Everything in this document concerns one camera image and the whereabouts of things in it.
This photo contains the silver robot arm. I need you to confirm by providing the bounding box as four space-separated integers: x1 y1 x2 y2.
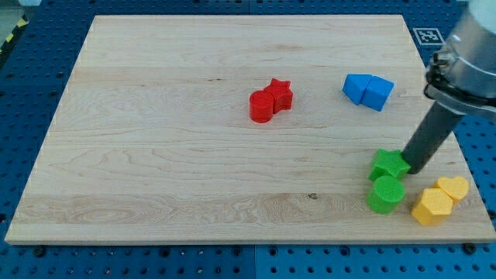
424 0 495 121

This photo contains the white fiducial marker tag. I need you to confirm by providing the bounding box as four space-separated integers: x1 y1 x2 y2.
413 27 445 46

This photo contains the yellow black hazard tape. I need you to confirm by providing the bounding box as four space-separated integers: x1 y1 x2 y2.
1 14 29 56

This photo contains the green cylinder block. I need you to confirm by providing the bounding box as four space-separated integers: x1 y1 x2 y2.
367 176 405 215

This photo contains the red star block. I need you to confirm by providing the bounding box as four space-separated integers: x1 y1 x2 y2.
264 77 293 114

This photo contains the red cylinder block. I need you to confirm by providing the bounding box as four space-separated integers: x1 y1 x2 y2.
249 90 274 123

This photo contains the wooden board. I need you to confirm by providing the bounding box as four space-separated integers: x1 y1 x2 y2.
5 15 495 245

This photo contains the yellow heart block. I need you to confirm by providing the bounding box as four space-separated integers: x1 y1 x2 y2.
432 176 470 205

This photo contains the yellow hexagon block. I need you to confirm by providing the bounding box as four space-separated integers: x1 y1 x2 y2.
412 188 453 226

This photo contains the blue cube block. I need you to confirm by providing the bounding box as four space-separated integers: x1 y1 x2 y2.
360 76 394 112

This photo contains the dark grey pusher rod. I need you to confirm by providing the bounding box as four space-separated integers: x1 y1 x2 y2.
401 102 464 174

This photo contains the green star block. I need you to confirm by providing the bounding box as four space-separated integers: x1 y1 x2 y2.
368 149 411 181

